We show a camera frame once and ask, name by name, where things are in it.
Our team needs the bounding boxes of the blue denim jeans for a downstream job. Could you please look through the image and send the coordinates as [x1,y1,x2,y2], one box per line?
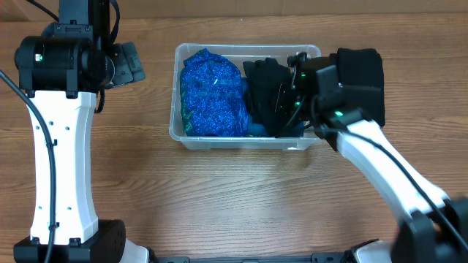
[241,77,304,137]

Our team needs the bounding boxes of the small black garment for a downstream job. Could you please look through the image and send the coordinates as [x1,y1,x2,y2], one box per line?
[264,113,304,137]

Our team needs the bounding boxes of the large black garment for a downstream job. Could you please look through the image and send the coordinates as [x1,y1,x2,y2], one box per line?
[329,47,385,127]

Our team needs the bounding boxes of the blue sequin garment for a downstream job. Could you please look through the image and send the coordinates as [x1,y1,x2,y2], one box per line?
[180,48,249,137]

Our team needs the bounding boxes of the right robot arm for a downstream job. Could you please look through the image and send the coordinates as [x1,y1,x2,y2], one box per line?
[277,48,467,262]

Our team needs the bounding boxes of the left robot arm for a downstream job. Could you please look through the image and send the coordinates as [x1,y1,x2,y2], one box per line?
[11,0,156,263]

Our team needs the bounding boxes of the clear plastic storage bin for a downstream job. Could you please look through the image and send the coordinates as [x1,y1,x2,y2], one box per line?
[169,43,322,150]

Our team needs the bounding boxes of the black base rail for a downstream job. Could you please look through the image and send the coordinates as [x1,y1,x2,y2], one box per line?
[156,252,352,263]

